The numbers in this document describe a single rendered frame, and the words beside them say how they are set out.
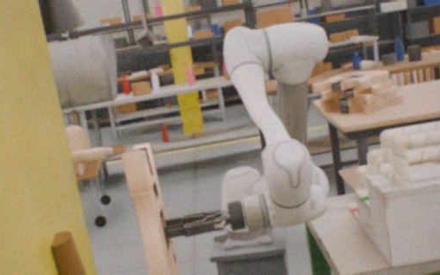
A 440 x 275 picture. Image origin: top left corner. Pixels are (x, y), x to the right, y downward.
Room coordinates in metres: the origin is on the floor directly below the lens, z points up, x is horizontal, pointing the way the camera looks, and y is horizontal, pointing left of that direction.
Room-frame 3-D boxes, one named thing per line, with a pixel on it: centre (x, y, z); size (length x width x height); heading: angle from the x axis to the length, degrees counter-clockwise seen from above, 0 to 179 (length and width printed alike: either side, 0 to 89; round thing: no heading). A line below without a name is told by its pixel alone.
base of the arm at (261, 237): (2.24, -0.07, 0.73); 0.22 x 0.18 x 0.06; 81
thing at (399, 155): (1.30, -0.40, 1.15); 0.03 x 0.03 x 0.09
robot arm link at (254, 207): (1.55, -0.09, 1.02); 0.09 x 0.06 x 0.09; 1
